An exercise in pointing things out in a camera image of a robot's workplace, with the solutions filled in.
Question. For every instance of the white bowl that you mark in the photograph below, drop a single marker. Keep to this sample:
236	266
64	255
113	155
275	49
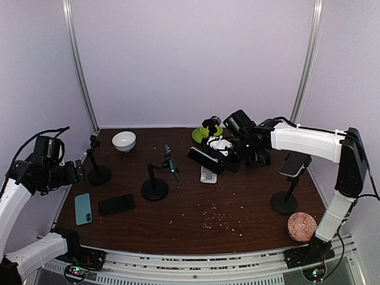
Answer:
124	141

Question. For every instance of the right aluminium frame post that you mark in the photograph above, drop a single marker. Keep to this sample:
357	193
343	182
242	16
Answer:
310	57

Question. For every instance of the black phone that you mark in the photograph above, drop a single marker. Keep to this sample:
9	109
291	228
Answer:
116	205
294	164

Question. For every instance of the aluminium frame post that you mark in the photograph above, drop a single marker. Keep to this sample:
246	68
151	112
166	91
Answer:
310	57
79	71

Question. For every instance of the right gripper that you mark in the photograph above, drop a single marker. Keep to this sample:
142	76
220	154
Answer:
232	167

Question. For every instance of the black wedge phone stand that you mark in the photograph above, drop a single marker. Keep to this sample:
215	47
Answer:
259	158

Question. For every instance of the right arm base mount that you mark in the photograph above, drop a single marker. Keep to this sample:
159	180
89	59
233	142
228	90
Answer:
310	261

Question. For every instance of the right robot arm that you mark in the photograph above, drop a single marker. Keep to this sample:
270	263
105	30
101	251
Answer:
343	148

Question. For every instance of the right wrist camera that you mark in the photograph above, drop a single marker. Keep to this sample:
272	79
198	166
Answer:
219	144

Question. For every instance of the white folding phone stand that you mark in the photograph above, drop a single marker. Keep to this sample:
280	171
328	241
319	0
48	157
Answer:
208	176

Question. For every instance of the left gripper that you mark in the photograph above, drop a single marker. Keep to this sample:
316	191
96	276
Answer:
71	177

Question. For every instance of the white phone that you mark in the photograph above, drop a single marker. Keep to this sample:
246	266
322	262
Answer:
205	160

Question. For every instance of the teal phone front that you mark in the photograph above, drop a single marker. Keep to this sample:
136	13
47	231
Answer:
83	209

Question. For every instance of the left aluminium frame post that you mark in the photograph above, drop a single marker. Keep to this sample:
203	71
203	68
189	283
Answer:
79	71

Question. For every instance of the green plate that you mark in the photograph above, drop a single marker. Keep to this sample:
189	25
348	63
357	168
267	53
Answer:
196	135

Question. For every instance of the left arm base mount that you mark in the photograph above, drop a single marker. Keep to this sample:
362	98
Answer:
79	268

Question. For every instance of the green bowl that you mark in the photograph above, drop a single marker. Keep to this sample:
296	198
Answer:
205	131

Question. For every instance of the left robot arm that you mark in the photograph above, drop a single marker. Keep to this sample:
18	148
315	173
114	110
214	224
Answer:
42	171

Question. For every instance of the teal phone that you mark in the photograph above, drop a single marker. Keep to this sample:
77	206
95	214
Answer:
171	163
83	209

